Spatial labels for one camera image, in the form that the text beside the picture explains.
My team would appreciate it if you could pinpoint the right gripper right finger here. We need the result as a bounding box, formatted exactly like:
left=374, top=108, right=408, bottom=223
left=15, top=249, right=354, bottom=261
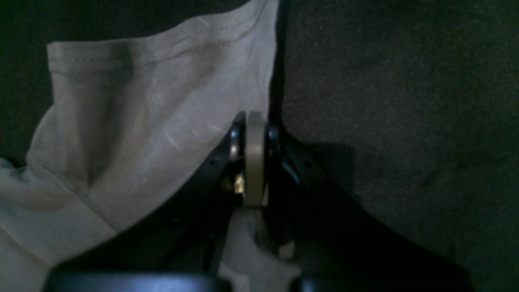
left=255, top=112, right=476, bottom=292

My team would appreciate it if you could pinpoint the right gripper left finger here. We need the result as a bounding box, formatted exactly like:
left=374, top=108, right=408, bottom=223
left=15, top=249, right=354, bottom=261
left=43, top=112, right=260, bottom=292

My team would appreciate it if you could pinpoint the grey T-shirt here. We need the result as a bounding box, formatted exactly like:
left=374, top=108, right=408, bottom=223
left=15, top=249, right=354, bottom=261
left=0, top=0, right=279, bottom=292

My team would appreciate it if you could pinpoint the black table cloth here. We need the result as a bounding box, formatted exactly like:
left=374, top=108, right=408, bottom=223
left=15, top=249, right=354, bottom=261
left=1, top=0, right=518, bottom=292

